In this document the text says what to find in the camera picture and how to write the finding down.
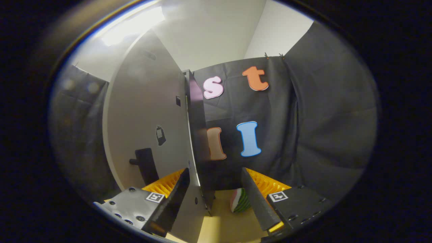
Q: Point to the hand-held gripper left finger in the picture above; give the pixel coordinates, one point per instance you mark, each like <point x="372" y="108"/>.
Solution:
<point x="172" y="202"/>

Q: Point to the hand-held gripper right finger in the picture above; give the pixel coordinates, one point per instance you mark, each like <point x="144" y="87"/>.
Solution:
<point x="258" y="202"/>

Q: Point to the grey shoe cabinet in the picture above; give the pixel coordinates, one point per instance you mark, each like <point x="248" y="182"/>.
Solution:
<point x="199" y="135"/>

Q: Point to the white shoe cabinet door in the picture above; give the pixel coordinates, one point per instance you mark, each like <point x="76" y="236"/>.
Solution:
<point x="145" y="111"/>

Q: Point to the green striped ball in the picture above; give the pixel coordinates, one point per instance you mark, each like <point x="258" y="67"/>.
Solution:
<point x="240" y="201"/>

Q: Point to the ceiling light panel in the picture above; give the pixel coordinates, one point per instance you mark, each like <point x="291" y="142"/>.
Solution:
<point x="131" y="25"/>

